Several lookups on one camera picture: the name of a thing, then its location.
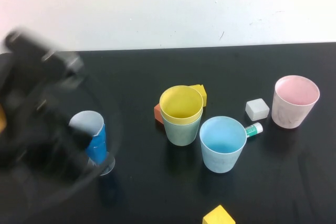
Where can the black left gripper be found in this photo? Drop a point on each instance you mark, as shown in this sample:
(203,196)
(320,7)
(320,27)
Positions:
(31,119)

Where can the green plastic cup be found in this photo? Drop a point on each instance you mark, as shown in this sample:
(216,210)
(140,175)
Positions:
(181,134)

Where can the yellow plastic cup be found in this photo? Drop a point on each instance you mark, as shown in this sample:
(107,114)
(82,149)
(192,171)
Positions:
(181,103)

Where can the light blue plastic cup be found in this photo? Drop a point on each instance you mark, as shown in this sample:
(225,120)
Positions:
(220,161)

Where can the pink plastic cup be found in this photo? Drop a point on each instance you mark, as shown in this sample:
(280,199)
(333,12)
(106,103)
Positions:
(286,116)

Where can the blue conical measuring glass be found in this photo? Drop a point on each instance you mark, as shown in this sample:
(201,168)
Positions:
(99,142)

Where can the orange foam cube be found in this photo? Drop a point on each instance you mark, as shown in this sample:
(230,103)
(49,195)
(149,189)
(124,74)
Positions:
(157,113)

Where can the notched yellow foam cube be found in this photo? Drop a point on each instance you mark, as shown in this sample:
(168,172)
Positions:
(203,97)

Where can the plain yellow foam cube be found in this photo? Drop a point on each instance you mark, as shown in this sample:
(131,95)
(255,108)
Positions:
(218,216)

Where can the white green glue stick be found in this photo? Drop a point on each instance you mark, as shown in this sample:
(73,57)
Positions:
(253,129)

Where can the white foam cube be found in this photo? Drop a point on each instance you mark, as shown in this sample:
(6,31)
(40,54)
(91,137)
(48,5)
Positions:
(257,109)

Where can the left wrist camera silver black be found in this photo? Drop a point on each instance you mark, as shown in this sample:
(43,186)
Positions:
(39,48)

